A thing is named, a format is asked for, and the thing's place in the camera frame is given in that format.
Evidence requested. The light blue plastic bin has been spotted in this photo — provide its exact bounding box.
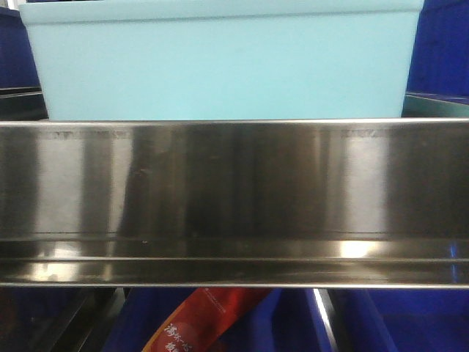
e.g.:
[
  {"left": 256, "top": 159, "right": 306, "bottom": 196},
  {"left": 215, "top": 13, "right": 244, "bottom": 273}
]
[{"left": 20, "top": 1, "right": 424, "bottom": 121}]

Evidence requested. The dark blue bin lower middle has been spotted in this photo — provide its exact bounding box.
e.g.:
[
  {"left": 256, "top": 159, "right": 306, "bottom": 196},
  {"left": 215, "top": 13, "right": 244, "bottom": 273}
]
[{"left": 102, "top": 287, "right": 332, "bottom": 351}]

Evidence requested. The dark blue bin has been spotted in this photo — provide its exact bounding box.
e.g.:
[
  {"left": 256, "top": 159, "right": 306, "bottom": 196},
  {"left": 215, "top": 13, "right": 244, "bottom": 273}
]
[
  {"left": 331, "top": 289, "right": 468, "bottom": 351},
  {"left": 407, "top": 1, "right": 468, "bottom": 97},
  {"left": 1, "top": 287, "right": 78, "bottom": 351},
  {"left": 102, "top": 287, "right": 332, "bottom": 351},
  {"left": 1, "top": 7, "right": 40, "bottom": 89}
]

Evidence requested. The dark blue bin lower right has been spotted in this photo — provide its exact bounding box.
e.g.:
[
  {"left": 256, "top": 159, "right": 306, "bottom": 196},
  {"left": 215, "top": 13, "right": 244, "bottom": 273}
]
[{"left": 331, "top": 289, "right": 468, "bottom": 351}]

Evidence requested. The dark blue bin upper right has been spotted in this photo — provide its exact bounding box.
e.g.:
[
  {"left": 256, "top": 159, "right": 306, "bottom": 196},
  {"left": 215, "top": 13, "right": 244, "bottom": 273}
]
[{"left": 407, "top": 1, "right": 468, "bottom": 97}]

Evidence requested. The dark blue bin upper left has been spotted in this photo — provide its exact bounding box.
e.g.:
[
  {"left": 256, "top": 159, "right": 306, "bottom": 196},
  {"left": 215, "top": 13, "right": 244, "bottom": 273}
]
[{"left": 1, "top": 7, "right": 40, "bottom": 89}]

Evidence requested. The dark blue bin lower left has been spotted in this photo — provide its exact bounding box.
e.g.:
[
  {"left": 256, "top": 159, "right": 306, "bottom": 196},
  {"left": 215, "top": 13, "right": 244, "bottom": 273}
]
[{"left": 1, "top": 287, "right": 78, "bottom": 351}]

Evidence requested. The red snack package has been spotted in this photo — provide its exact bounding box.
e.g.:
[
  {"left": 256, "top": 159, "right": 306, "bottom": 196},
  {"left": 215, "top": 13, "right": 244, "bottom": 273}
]
[{"left": 142, "top": 287, "right": 271, "bottom": 351}]

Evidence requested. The stainless steel shelf rail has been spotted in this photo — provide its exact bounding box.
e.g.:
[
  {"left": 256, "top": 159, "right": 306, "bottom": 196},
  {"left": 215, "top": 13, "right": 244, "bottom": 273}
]
[{"left": 1, "top": 118, "right": 468, "bottom": 288}]

